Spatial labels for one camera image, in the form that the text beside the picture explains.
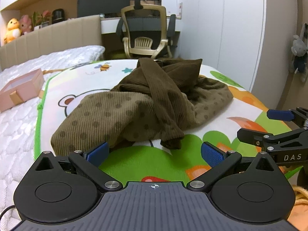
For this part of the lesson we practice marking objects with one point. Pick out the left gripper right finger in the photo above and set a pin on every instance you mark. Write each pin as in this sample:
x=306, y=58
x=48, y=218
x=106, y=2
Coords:
x=222, y=164

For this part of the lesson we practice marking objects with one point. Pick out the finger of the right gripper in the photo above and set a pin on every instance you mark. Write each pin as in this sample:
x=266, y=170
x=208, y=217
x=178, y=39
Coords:
x=264, y=140
x=280, y=115

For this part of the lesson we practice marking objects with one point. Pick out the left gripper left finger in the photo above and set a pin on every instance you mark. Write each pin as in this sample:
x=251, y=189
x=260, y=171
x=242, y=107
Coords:
x=87, y=165

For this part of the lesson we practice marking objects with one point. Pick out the brown polka dot cardigan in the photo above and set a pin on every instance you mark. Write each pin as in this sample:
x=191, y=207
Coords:
x=159, y=99

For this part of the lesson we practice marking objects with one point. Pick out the grey hanging plush toy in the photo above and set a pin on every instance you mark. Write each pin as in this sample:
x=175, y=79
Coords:
x=299, y=52

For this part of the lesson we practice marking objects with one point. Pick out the beige upholstered headboard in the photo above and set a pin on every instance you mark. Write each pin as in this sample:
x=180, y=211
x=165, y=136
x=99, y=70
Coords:
x=69, y=34

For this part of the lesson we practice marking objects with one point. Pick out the white desk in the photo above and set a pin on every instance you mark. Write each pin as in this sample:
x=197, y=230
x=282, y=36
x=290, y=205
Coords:
x=109, y=25

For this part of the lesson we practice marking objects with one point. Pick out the beige mesh office chair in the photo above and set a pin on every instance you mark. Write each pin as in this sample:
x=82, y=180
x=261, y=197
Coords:
x=153, y=44

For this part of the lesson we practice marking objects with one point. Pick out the black round speaker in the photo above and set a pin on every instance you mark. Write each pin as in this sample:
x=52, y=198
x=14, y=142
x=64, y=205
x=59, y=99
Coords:
x=58, y=15

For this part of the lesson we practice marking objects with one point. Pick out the pink plush toy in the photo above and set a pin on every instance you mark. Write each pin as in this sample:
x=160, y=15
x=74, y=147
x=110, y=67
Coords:
x=25, y=24

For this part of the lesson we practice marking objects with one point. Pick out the yellow duck plush toy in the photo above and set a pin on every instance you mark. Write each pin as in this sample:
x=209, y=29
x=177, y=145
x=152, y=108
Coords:
x=13, y=31

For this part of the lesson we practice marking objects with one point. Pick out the pink flower potted plant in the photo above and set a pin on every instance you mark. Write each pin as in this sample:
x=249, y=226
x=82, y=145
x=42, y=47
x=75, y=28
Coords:
x=41, y=20

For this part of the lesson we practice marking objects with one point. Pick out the black computer monitor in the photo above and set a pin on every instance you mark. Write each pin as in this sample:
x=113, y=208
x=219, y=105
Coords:
x=108, y=8

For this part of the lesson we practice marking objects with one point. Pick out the white cabinet box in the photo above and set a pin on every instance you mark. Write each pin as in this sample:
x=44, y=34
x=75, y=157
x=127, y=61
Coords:
x=173, y=7

